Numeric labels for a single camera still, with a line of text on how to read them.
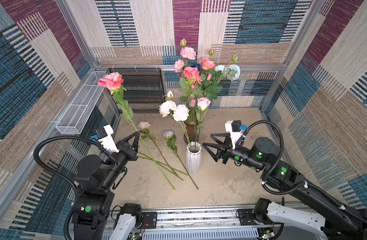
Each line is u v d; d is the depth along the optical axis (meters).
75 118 0.92
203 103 0.64
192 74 0.73
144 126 1.06
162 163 0.92
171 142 0.98
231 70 0.73
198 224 0.73
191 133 1.16
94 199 0.39
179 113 0.64
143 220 0.73
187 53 0.69
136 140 0.54
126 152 0.46
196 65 0.82
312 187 0.43
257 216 0.65
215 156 0.51
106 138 0.46
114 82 0.47
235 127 0.48
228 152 0.49
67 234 0.36
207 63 0.77
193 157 0.73
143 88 1.09
